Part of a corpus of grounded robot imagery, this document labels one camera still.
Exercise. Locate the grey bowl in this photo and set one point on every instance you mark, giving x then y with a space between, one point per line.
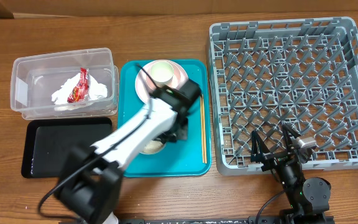
151 151

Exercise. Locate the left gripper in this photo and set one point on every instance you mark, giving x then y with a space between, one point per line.
183 132

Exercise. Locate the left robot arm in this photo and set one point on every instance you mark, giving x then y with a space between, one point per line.
91 178

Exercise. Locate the wooden chopstick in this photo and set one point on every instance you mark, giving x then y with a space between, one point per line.
205 135
202 130

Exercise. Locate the cream paper cup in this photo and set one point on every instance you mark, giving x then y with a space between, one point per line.
161 72

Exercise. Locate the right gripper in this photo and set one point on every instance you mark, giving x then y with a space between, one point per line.
274 158

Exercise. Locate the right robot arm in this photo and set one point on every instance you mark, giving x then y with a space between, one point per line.
308 198

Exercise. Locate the red snack wrapper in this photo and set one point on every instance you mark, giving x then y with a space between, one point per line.
80 91

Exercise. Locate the pink plate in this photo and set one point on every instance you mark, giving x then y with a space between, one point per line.
142 89

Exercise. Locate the pink bowl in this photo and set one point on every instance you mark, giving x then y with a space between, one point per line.
178 78

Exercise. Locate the black plastic tray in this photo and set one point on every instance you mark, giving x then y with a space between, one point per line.
48 142

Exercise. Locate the clear plastic bin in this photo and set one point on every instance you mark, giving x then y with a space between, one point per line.
35 78

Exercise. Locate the white napkin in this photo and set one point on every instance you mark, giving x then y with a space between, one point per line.
96 91

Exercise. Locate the cardboard box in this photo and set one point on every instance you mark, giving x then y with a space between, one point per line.
85 8

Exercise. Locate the teal serving tray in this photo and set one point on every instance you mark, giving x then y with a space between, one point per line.
181 158

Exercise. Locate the grey dishwasher rack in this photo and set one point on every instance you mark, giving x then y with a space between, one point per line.
303 72

